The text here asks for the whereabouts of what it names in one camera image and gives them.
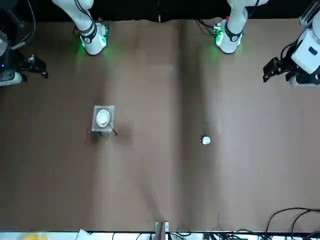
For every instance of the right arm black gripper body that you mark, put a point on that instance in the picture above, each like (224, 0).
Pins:
(23, 65)

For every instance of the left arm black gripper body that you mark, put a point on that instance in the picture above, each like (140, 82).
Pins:
(287, 65)

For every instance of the white crucible lid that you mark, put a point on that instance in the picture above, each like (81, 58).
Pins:
(103, 117)

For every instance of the white modeling clay lump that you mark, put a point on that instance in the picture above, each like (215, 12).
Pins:
(206, 140)

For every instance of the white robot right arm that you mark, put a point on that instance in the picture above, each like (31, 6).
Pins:
(87, 22)

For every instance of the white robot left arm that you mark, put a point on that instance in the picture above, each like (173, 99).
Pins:
(233, 25)

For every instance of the white ceramic crucible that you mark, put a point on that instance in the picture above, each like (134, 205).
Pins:
(103, 126)

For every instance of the white paper sheet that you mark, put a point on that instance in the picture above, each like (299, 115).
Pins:
(83, 236)

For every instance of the aluminium frame profile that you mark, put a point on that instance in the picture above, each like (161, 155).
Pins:
(308, 16)

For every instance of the thin metal post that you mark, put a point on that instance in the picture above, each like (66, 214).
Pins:
(159, 18)

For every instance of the aluminium camera post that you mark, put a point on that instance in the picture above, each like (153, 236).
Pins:
(166, 227)

